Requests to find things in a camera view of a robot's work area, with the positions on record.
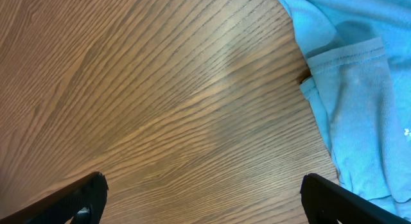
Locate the light blue t-shirt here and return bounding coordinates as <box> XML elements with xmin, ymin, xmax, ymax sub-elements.
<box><xmin>278</xmin><ymin>0</ymin><xmax>410</xmax><ymax>220</ymax></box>

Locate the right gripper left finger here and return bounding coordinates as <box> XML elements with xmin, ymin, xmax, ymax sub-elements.
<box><xmin>1</xmin><ymin>171</ymin><xmax>109</xmax><ymax>224</ymax></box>

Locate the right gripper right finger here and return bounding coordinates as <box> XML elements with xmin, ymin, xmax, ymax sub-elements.
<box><xmin>300</xmin><ymin>173</ymin><xmax>409</xmax><ymax>224</ymax></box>

